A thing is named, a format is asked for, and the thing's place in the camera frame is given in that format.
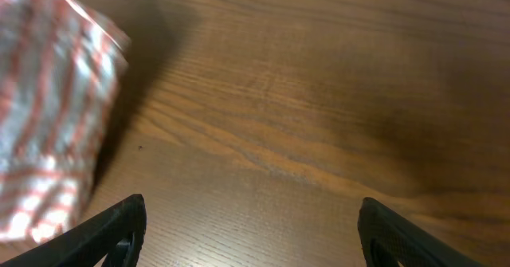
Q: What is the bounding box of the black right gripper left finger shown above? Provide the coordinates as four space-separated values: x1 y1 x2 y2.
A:
2 194 147 267

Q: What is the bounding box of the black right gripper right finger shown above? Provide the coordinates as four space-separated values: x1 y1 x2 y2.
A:
357 197 480 267

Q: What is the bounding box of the red white striped shirt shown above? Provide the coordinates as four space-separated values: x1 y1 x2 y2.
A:
1 0 128 243

